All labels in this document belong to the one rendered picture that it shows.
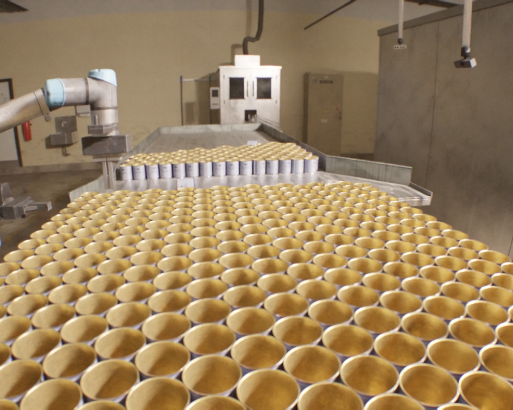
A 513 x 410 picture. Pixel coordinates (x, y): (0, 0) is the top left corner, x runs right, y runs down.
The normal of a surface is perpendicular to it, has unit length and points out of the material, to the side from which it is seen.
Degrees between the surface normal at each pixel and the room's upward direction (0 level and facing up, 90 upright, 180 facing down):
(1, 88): 90
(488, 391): 89
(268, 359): 88
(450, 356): 89
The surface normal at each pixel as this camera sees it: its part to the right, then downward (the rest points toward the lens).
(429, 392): -0.70, 0.20
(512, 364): -0.85, 0.15
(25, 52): 0.15, 0.30
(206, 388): 0.47, 0.24
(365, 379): -0.32, 0.26
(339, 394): -0.53, 0.24
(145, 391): 0.72, 0.19
